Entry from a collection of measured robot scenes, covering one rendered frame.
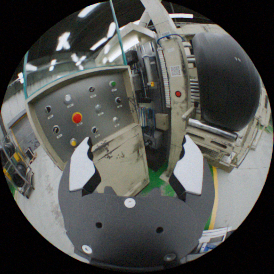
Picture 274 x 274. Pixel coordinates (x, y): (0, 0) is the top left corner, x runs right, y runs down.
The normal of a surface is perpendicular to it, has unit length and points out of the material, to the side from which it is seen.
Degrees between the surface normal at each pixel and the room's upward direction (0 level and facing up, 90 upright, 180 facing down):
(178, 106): 90
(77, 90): 90
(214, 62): 83
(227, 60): 81
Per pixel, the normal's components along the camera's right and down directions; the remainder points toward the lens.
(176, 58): -0.72, 0.48
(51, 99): 0.67, 0.29
